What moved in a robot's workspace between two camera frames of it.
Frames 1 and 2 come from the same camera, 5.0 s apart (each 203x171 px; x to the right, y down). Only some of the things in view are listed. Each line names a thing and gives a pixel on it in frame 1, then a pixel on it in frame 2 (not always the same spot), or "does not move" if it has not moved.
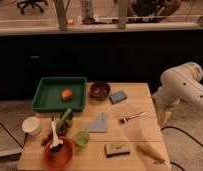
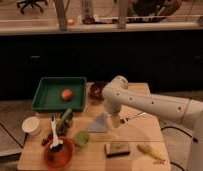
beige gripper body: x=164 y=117 -> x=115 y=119
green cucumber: x=63 y=118 does not move
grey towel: x=99 y=125 does not move
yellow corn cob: x=152 y=153 does not move
